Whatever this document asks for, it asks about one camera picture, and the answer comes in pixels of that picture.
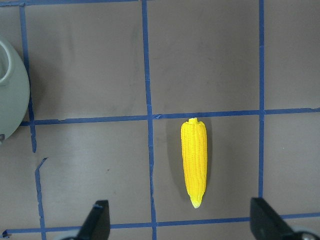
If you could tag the yellow corn cob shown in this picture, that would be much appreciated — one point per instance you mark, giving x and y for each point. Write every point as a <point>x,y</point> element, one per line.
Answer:
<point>194,151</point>

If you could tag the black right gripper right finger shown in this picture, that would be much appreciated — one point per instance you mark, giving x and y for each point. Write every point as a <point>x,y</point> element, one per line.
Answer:
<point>266,224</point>

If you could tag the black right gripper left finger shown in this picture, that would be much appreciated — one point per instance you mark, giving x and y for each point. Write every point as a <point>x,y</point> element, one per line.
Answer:
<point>97,224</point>

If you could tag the pale green electric pot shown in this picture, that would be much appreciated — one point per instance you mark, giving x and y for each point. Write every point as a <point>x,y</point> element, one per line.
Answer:
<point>14,90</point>

